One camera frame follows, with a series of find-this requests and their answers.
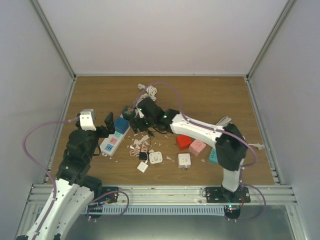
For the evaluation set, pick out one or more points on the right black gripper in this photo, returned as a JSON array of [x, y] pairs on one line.
[[133, 124]]

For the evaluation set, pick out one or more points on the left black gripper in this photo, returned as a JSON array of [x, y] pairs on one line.
[[110, 125]]

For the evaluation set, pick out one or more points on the blue cube socket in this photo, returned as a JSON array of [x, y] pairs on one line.
[[121, 125]]

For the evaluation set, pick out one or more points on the red cube socket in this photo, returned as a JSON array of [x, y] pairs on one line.
[[183, 142]]

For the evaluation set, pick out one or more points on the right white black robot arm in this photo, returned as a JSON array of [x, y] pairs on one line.
[[228, 142]]

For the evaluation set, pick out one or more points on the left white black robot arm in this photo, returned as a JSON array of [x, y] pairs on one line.
[[73, 189]]

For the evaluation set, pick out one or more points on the white charger plug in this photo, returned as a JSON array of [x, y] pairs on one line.
[[142, 167]]

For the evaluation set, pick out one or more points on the white multicolour power strip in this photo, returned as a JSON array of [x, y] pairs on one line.
[[110, 144]]

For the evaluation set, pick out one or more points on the white square adapter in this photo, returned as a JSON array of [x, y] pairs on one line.
[[155, 157]]

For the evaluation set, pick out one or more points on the white cube socket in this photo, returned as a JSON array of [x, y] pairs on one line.
[[184, 161]]

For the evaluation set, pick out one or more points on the pink cube socket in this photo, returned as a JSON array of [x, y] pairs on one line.
[[196, 147]]

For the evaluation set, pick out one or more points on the teal power strip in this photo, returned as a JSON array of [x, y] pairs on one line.
[[213, 156]]

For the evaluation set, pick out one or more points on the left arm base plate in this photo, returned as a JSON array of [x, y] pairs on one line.
[[108, 195]]

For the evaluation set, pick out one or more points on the grey slotted cable duct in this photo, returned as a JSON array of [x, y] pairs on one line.
[[179, 210]]

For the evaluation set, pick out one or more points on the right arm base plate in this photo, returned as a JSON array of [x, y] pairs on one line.
[[232, 201]]

